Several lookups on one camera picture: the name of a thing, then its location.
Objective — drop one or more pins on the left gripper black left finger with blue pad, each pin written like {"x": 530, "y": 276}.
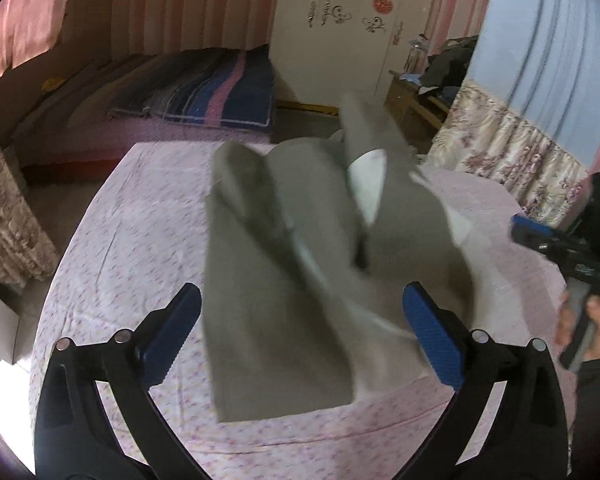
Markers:
{"x": 73, "y": 436}

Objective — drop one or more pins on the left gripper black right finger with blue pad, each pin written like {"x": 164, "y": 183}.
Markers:
{"x": 528, "y": 438}

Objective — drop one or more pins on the grey white-lined coat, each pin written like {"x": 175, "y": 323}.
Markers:
{"x": 310, "y": 248}

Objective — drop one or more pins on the dark sleeved right forearm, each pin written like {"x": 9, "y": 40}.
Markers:
{"x": 585, "y": 448}

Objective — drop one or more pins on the pile of dark clothes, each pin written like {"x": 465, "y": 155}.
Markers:
{"x": 449, "y": 67}

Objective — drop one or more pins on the person's right hand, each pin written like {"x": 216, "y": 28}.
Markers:
{"x": 566, "y": 321}

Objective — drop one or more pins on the blue floral curtain right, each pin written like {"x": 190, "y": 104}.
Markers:
{"x": 527, "y": 115}

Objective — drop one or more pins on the floral curtain left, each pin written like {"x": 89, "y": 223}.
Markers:
{"x": 26, "y": 251}

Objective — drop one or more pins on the floral pink bed sheet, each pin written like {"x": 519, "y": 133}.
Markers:
{"x": 144, "y": 235}

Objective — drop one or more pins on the wooden desk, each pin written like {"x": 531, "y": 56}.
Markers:
{"x": 419, "y": 116}

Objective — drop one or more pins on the low bed purple cover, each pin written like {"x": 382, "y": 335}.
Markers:
{"x": 72, "y": 123}

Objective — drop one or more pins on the white wardrobe with decals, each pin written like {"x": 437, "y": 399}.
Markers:
{"x": 323, "y": 49}

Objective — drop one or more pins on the small yellow object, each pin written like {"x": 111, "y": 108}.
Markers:
{"x": 51, "y": 84}

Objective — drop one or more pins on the striped blue pink quilt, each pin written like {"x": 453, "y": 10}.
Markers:
{"x": 211, "y": 87}

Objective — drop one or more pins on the pink window curtain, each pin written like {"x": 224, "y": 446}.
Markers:
{"x": 28, "y": 28}

